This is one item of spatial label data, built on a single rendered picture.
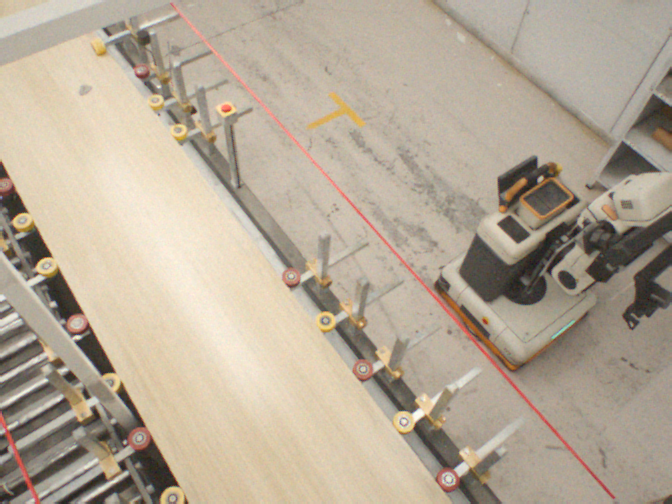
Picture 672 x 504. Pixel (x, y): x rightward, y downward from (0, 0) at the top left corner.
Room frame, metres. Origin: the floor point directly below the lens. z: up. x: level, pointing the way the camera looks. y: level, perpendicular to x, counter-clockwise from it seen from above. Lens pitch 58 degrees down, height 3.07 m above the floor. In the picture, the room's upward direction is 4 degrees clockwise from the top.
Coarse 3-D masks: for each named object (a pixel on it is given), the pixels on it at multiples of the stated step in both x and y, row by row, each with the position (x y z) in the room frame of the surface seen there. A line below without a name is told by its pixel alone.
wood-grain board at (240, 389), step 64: (0, 0) 2.92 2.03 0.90; (64, 64) 2.42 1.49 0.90; (0, 128) 1.93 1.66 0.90; (64, 128) 1.96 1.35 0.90; (128, 128) 1.99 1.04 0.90; (64, 192) 1.58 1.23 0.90; (128, 192) 1.60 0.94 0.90; (192, 192) 1.63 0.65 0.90; (64, 256) 1.24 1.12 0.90; (128, 256) 1.26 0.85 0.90; (192, 256) 1.29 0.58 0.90; (256, 256) 1.31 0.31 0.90; (128, 320) 0.97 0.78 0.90; (192, 320) 0.99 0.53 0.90; (256, 320) 1.01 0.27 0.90; (128, 384) 0.71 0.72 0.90; (192, 384) 0.73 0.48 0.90; (256, 384) 0.75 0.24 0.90; (320, 384) 0.77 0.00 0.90; (192, 448) 0.49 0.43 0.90; (256, 448) 0.51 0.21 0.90; (320, 448) 0.53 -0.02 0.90; (384, 448) 0.55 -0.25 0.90
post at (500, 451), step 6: (498, 450) 0.51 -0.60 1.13; (504, 450) 0.51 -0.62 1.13; (492, 456) 0.50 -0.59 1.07; (498, 456) 0.49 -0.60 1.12; (480, 462) 0.51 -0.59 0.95; (486, 462) 0.50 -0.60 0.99; (492, 462) 0.49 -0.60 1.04; (480, 468) 0.50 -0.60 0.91; (486, 468) 0.49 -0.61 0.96; (468, 474) 0.51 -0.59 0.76; (480, 474) 0.49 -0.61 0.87
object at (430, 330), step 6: (432, 324) 1.10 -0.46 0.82; (438, 324) 1.10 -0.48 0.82; (426, 330) 1.07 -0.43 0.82; (432, 330) 1.07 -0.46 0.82; (414, 336) 1.04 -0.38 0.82; (420, 336) 1.04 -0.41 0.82; (426, 336) 1.04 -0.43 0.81; (414, 342) 1.01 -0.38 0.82; (408, 348) 0.98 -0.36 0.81; (378, 366) 0.89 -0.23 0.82
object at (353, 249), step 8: (360, 240) 1.48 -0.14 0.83; (368, 240) 1.49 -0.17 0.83; (352, 248) 1.44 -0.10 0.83; (360, 248) 1.45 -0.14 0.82; (336, 256) 1.39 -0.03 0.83; (344, 256) 1.39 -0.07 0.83; (328, 264) 1.34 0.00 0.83; (312, 272) 1.30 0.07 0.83; (304, 280) 1.25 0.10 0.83; (288, 288) 1.21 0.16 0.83; (296, 288) 1.22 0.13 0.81
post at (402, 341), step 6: (402, 336) 0.90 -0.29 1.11; (408, 336) 0.90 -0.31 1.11; (396, 342) 0.89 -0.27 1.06; (402, 342) 0.88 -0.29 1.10; (408, 342) 0.89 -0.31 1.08; (396, 348) 0.89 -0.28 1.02; (402, 348) 0.87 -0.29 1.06; (396, 354) 0.88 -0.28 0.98; (402, 354) 0.88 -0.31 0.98; (390, 360) 0.89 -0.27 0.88; (396, 360) 0.87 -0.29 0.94; (390, 366) 0.89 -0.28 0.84; (396, 366) 0.88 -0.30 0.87; (390, 378) 0.87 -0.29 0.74
